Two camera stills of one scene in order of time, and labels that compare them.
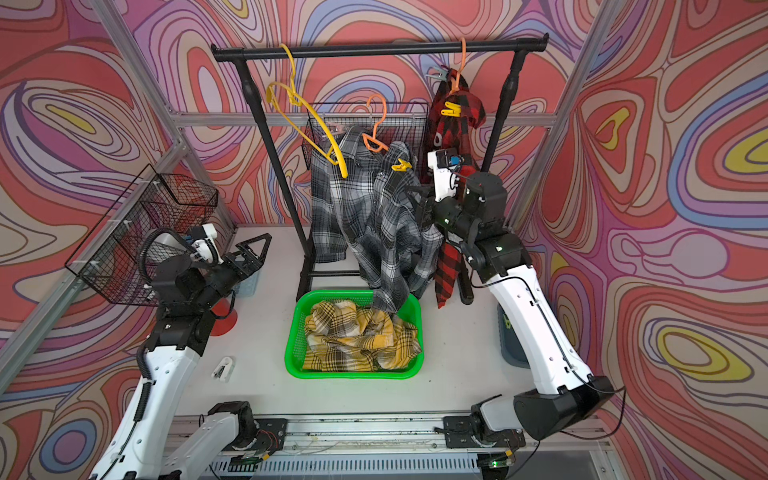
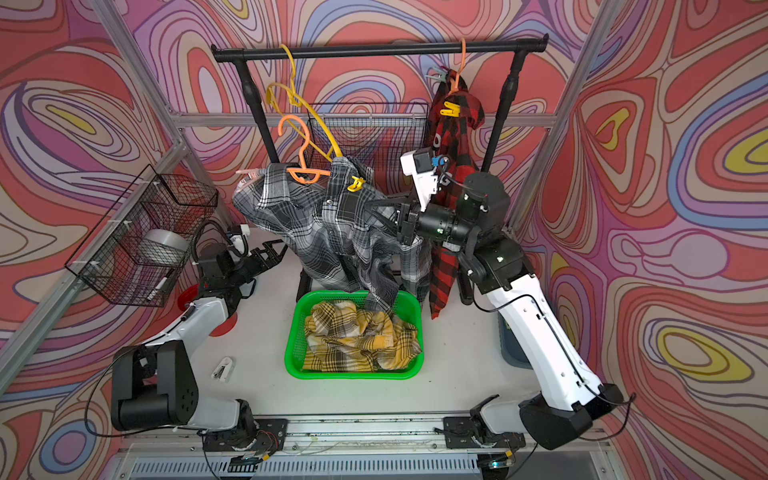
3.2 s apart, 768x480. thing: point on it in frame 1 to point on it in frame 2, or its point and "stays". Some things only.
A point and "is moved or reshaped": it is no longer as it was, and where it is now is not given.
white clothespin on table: (223, 370) stays
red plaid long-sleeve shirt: (457, 115) stays
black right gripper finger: (423, 213) to (403, 200)
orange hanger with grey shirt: (372, 143) to (302, 168)
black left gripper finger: (248, 265) to (271, 258)
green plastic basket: (297, 311) stays
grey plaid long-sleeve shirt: (366, 204) is moved or reshaped
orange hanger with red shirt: (457, 82) stays
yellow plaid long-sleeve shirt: (346, 336) stays
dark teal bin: (512, 349) stays
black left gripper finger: (246, 244) to (269, 249)
